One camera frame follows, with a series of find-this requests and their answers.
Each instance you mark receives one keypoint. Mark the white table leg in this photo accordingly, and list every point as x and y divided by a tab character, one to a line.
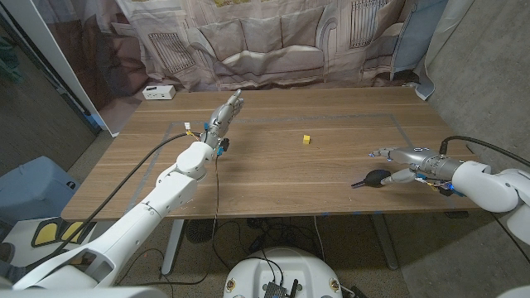
173	244
384	242

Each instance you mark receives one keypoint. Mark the black yellow foot pedal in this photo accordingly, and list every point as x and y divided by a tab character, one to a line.
45	234

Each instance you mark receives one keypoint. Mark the small yellow block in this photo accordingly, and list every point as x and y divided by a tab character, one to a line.
306	140

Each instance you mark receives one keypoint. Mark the teal green cloth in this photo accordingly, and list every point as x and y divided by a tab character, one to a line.
8	62

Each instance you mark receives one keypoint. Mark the white partition panel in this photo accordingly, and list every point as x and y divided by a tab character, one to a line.
62	70

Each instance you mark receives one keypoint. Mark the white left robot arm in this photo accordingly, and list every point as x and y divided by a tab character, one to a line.
141	223

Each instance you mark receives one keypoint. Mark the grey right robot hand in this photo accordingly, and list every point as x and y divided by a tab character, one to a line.
422	161

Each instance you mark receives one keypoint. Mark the black round floor fan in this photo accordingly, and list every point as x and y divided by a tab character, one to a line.
200	230

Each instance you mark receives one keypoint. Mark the white power strip box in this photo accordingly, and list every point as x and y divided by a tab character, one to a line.
159	92

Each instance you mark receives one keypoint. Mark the black rubber air blower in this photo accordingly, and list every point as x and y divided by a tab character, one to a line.
374	178

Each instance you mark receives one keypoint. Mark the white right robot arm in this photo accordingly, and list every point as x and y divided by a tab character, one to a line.
484	186

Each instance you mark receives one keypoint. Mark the blue plastic bin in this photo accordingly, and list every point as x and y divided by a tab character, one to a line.
33	190

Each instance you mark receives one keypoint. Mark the white floor plate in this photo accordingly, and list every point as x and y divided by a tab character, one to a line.
18	234

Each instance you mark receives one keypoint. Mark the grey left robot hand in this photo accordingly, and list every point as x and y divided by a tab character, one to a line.
221	120

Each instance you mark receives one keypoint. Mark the printed living room backdrop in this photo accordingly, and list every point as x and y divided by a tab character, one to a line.
265	41

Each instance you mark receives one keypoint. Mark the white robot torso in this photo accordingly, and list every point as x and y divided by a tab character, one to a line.
281	269

